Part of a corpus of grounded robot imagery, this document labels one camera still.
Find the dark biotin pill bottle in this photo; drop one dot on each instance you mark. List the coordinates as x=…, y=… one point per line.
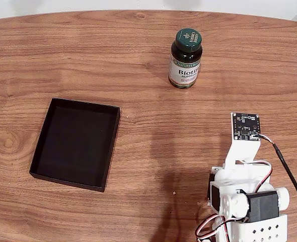
x=185, y=71

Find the shallow black cardboard box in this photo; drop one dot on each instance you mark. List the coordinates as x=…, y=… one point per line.
x=75, y=143

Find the camera board on white mount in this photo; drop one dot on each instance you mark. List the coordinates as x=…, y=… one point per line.
x=245, y=126

